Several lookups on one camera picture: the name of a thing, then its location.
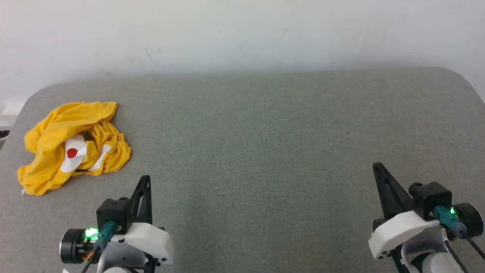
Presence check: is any grey fabric sofa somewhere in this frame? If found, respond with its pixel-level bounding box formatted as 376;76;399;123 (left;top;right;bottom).
0;67;485;273

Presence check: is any teal plug camera cable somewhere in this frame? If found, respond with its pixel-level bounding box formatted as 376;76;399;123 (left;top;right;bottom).
81;221;119;273
434;206;485;260

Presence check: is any yellow cartoon print shirt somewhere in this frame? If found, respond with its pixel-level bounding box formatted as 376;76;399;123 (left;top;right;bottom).
17;101;132;196

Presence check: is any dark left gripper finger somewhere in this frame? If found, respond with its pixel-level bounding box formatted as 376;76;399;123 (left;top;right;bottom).
130;175;153;225

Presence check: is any teal plug left camera cable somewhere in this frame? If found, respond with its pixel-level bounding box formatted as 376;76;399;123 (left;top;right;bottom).
81;221;119;273

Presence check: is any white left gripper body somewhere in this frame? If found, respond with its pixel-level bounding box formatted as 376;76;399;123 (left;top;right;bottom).
59;223;175;265

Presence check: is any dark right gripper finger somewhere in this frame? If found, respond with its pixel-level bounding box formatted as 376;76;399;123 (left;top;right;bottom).
372;162;414;220

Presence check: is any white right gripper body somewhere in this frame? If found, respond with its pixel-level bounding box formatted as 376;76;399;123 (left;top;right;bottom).
368;202;484;260

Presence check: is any teal plug right camera cable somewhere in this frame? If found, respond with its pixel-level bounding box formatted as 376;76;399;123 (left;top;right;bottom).
434;206;485;260

